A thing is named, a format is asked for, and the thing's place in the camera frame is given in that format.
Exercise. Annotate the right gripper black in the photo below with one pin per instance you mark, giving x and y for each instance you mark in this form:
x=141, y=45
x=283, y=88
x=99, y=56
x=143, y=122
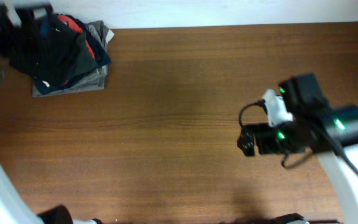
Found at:
x=262, y=131

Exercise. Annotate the black t-shirt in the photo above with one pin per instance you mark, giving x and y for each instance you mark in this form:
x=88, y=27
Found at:
x=49, y=50

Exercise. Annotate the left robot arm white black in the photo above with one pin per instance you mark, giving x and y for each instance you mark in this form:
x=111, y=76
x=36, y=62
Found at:
x=12, y=208

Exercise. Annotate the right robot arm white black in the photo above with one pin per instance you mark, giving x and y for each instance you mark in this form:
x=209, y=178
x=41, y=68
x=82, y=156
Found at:
x=335, y=137

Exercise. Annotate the navy red trimmed folded shirt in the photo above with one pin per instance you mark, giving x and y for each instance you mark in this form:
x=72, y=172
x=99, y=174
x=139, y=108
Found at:
x=98, y=52

